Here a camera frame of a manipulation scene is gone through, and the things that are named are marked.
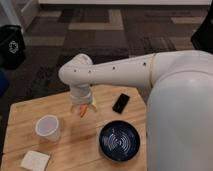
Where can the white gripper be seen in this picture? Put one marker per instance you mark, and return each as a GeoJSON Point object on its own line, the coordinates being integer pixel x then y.
{"type": "Point", "coordinates": [81, 95]}

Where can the blue object at left edge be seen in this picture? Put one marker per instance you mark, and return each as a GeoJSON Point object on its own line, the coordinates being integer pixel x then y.
{"type": "Point", "coordinates": [4, 84]}

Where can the white cabinet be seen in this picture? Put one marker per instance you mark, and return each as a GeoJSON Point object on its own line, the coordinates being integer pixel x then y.
{"type": "Point", "coordinates": [20, 12]}

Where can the white square sponge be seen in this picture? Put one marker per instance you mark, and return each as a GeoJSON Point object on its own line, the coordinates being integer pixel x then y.
{"type": "Point", "coordinates": [35, 161]}

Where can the black smartphone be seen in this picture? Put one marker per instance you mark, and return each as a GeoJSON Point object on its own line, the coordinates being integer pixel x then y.
{"type": "Point", "coordinates": [121, 103]}

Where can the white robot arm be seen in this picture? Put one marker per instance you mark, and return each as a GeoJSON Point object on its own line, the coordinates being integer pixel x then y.
{"type": "Point", "coordinates": [179, 122]}

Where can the dark blue ceramic bowl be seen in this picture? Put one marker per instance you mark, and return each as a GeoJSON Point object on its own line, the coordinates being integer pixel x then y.
{"type": "Point", "coordinates": [119, 141]}

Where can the translucent plastic cup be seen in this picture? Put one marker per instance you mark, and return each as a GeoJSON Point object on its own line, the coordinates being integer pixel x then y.
{"type": "Point", "coordinates": [48, 127]}

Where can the black trash bin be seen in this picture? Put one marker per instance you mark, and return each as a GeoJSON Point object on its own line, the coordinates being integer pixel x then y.
{"type": "Point", "coordinates": [12, 47]}

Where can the orange pepper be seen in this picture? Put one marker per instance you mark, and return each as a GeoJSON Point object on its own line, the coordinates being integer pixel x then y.
{"type": "Point", "coordinates": [83, 110]}

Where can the black office chair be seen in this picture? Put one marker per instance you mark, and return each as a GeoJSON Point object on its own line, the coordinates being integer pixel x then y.
{"type": "Point", "coordinates": [202, 39]}

